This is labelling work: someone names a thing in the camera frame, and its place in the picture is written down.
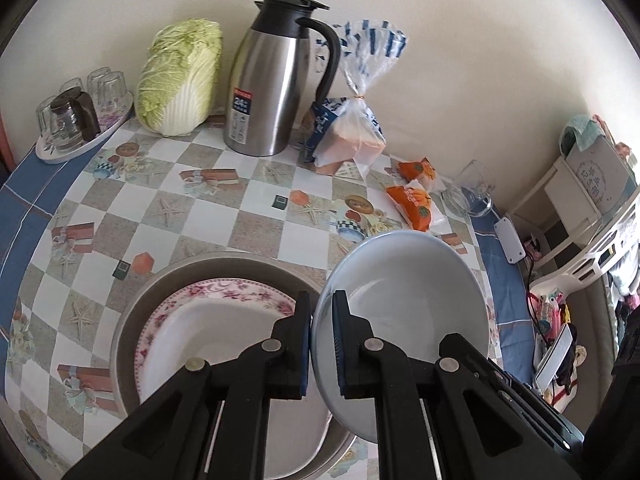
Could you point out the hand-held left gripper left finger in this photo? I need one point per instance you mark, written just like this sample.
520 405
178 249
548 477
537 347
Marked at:
304 360

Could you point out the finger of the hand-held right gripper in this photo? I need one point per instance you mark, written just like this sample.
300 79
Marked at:
530 405

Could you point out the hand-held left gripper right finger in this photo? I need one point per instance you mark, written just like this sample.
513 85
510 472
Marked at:
341 360

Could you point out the pale blue bowl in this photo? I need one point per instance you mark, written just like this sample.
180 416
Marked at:
410 285

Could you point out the silver phone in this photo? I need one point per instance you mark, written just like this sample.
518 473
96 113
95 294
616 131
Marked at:
555 355

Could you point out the pink trinkets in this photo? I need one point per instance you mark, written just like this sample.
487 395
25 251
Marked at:
547 310

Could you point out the round floral plate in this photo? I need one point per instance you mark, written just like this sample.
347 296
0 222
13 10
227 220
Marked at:
225 292

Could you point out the white power strip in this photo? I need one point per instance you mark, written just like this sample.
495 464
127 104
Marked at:
509 240

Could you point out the white cut-out chair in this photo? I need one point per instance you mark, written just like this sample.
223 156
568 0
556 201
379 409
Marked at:
615 240

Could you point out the orange snack packet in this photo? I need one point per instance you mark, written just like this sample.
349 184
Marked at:
417 170
412 205

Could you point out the checkered printed tablecloth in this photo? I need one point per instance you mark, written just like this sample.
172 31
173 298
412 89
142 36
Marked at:
200 220

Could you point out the round steel plate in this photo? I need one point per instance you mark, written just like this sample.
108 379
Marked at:
130 320

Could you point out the white wooden shelf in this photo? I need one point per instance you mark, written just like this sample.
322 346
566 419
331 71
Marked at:
570 195

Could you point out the clear glass mug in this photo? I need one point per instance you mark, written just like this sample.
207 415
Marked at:
470 185

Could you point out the bagged sliced bread loaf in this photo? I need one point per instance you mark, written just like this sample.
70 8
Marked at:
350 135

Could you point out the grey printed box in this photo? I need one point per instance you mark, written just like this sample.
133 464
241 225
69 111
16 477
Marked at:
600 170

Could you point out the teal cloth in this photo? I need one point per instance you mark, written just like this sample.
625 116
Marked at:
582 132

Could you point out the steel thermos jug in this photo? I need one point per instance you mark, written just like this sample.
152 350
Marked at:
265 85

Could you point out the napa cabbage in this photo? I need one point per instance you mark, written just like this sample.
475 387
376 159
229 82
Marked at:
175 80

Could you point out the dark brown glass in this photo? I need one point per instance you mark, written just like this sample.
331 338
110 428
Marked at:
85 115

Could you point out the clear drinking glass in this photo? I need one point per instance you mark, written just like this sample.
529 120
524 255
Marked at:
112 90
71 85
65 130
44 117

